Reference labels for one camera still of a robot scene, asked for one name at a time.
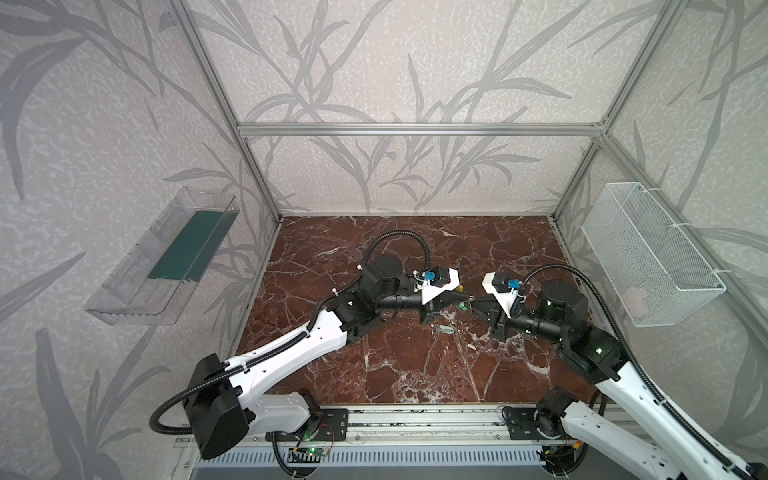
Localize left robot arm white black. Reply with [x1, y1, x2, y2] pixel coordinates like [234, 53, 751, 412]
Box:
[182, 255, 467, 460]

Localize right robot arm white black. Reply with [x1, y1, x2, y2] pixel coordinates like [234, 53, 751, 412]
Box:
[470, 273, 767, 479]

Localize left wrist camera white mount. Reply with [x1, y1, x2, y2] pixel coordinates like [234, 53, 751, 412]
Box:
[413, 266, 460, 305]

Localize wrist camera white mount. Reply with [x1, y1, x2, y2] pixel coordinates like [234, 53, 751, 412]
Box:
[413, 266, 460, 305]
[482, 272, 525, 319]

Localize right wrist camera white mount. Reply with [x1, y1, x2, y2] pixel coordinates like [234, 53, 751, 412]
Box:
[482, 272, 525, 319]

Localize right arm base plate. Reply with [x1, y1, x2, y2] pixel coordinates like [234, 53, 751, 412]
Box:
[501, 405, 577, 444]

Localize aluminium front rail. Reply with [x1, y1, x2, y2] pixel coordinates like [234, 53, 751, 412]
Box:
[173, 403, 679, 448]

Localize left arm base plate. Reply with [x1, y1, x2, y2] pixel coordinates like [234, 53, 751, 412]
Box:
[287, 408, 350, 442]

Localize white wire mesh basket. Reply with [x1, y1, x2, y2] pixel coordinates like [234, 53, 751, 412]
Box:
[582, 182, 727, 328]

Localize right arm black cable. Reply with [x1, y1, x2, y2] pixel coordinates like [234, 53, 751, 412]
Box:
[515, 264, 768, 480]

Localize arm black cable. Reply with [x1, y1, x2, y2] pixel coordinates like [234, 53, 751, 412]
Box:
[515, 264, 768, 480]
[148, 229, 433, 436]

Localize aluminium frame crossbar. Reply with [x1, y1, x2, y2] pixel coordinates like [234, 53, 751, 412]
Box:
[237, 122, 603, 138]

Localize clear plastic wall bin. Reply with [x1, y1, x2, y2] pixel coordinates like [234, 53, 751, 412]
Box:
[85, 187, 240, 326]

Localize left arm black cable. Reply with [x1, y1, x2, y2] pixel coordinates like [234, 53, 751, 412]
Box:
[148, 229, 433, 436]

